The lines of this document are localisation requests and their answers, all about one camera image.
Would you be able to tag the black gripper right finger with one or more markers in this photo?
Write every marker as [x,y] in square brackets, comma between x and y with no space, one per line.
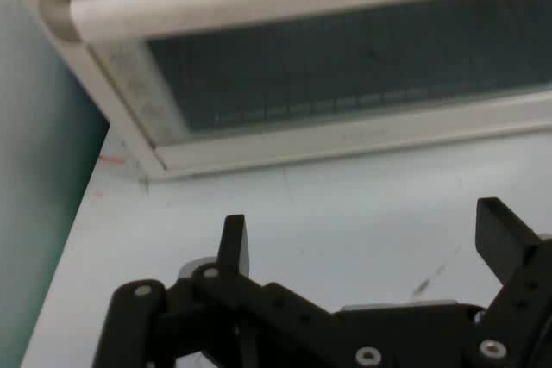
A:
[500,234]

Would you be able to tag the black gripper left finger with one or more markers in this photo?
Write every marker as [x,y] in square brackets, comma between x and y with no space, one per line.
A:
[267,312]

